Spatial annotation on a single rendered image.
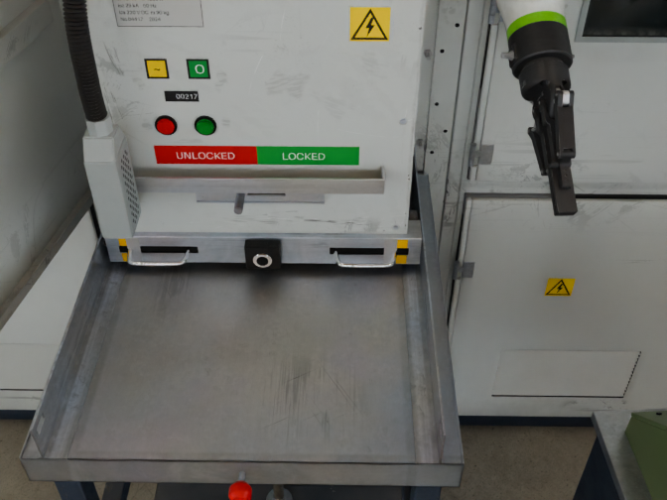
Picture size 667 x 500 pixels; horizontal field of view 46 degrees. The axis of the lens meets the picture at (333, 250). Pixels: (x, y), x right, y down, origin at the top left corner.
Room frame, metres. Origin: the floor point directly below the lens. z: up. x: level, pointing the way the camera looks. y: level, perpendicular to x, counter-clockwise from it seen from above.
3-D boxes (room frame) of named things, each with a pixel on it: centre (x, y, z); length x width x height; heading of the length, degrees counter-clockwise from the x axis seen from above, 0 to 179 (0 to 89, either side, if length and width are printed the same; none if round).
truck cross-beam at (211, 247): (1.03, 0.12, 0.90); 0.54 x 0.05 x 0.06; 89
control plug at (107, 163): (0.95, 0.33, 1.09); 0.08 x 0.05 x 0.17; 179
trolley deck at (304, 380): (0.96, 0.12, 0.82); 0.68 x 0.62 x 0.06; 179
